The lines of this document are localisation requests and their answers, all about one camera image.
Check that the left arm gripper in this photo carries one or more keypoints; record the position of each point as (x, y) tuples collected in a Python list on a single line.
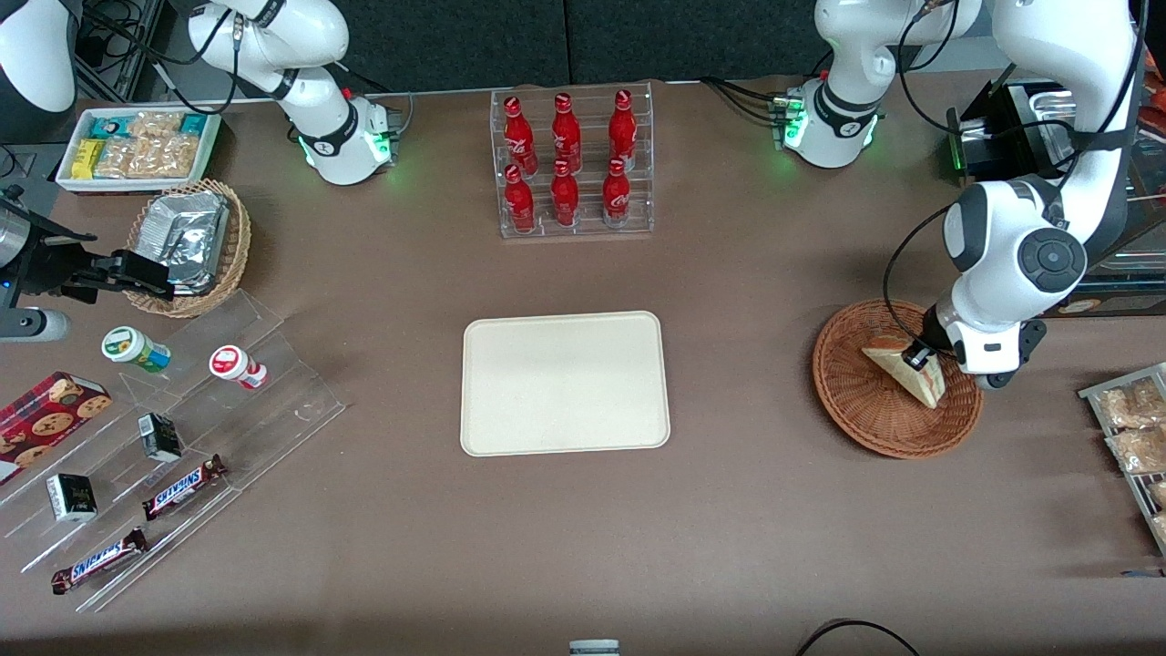
[(931, 331)]

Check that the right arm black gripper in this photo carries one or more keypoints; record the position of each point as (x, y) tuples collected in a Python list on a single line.
[(47, 264)]

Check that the triangular sandwich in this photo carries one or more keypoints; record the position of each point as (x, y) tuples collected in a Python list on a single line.
[(897, 372)]

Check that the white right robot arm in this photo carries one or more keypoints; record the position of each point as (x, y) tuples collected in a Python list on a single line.
[(337, 137)]

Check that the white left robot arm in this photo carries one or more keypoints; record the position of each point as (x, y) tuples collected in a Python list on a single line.
[(1002, 237)]

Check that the round brown wicker basket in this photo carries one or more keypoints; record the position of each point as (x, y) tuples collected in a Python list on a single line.
[(865, 410)]

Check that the oval tan wicker basket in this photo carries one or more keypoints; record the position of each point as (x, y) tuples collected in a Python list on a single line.
[(235, 246)]

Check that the beige rectangular tray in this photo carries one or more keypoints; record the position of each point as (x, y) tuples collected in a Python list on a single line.
[(565, 383)]

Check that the silver foil bag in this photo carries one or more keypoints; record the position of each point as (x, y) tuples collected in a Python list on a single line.
[(182, 237)]

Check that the small bottle green cap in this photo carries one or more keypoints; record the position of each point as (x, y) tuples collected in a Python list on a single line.
[(132, 348)]

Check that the white snack bin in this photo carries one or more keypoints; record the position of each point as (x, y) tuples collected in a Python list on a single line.
[(68, 182)]

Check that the clear bag of crackers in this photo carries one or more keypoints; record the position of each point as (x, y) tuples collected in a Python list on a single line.
[(155, 124), (150, 158)]

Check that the yellow snack packet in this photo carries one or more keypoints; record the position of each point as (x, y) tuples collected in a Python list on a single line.
[(88, 159)]

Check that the small bottle red cap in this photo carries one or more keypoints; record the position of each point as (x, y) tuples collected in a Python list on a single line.
[(235, 364)]

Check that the teal snack packet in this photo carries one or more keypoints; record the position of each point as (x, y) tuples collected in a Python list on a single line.
[(109, 126), (192, 124)]

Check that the small black carton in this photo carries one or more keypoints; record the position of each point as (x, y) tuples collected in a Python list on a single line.
[(160, 437), (72, 497)]

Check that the red cookie box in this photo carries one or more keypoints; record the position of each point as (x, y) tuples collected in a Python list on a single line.
[(46, 424)]

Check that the clear acrylic stepped display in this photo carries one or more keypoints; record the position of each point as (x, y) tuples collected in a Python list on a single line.
[(273, 401)]

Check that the clear bag of snacks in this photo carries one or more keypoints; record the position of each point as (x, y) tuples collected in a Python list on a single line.
[(1160, 530), (1139, 451), (1130, 405), (1159, 494)]

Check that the snickers bar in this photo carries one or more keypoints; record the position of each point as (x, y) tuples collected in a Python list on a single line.
[(98, 561), (182, 487)]

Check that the steel food pan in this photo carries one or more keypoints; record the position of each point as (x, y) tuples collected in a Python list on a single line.
[(1048, 118)]

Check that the red cola bottle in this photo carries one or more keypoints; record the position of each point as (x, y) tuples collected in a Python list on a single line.
[(520, 137), (617, 195), (565, 197), (622, 129), (567, 135), (519, 202)]

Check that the clear acrylic bottle rack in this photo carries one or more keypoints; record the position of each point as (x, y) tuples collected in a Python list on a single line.
[(638, 109)]

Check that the grey plastic object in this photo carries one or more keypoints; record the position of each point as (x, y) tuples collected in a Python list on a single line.
[(594, 648)]

